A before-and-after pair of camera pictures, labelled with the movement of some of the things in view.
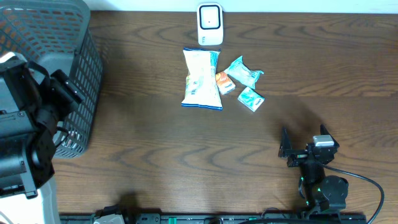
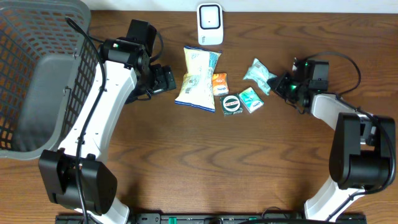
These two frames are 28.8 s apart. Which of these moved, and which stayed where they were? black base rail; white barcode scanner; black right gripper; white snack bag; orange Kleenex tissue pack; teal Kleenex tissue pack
Moved: orange Kleenex tissue pack; black right gripper; white snack bag
Stayed: white barcode scanner; black base rail; teal Kleenex tissue pack
